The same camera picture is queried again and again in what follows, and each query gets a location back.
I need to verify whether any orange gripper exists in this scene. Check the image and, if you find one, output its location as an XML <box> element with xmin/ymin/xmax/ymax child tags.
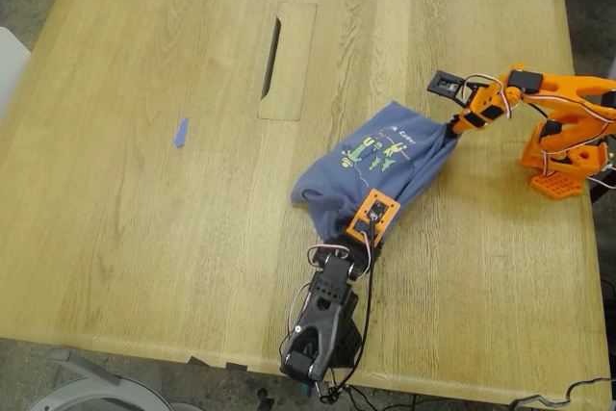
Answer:
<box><xmin>445</xmin><ymin>80</ymin><xmax>513</xmax><ymax>140</ymax></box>

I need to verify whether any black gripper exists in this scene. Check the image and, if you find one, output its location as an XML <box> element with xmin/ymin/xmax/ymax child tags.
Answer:
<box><xmin>316</xmin><ymin>232</ymin><xmax>385</xmax><ymax>267</ymax></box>

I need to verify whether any blue printed T-shirt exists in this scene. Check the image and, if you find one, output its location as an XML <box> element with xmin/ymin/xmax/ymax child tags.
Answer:
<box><xmin>290</xmin><ymin>100</ymin><xmax>462</xmax><ymax>247</ymax></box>

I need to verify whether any green table clamp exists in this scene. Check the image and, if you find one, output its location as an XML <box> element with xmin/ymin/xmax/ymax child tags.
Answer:
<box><xmin>296</xmin><ymin>341</ymin><xmax>319</xmax><ymax>396</ymax></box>

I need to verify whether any blue tape strip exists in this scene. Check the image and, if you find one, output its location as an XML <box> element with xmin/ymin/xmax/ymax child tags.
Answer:
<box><xmin>173</xmin><ymin>116</ymin><xmax>191</xmax><ymax>149</ymax></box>

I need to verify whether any grey metal bar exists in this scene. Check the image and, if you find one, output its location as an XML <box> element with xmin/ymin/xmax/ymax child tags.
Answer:
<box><xmin>47</xmin><ymin>347</ymin><xmax>122</xmax><ymax>386</ymax></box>

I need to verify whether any large grey round base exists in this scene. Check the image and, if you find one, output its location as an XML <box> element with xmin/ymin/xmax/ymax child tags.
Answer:
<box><xmin>26</xmin><ymin>374</ymin><xmax>170</xmax><ymax>411</ymax></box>

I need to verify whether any white furniture panel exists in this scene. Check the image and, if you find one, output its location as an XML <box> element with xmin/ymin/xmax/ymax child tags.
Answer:
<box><xmin>0</xmin><ymin>26</ymin><xmax>32</xmax><ymax>119</ymax></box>

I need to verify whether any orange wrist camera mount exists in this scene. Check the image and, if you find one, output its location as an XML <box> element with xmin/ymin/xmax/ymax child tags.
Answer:
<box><xmin>345</xmin><ymin>188</ymin><xmax>402</xmax><ymax>245</ymax></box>

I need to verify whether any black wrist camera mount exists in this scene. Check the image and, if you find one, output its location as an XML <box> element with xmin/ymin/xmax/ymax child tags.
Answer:
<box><xmin>425</xmin><ymin>69</ymin><xmax>478</xmax><ymax>107</ymax></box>

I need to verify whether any orange perforated base plate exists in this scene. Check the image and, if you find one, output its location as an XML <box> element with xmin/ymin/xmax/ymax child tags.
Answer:
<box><xmin>528</xmin><ymin>170</ymin><xmax>587</xmax><ymax>201</ymax></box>

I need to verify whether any wooden cable slot lid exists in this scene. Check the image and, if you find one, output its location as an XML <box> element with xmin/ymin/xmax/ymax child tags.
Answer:
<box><xmin>256</xmin><ymin>1</ymin><xmax>319</xmax><ymax>122</ymax></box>

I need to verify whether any loose black cable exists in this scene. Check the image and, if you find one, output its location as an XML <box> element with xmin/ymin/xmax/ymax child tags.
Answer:
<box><xmin>508</xmin><ymin>375</ymin><xmax>616</xmax><ymax>410</ymax></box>

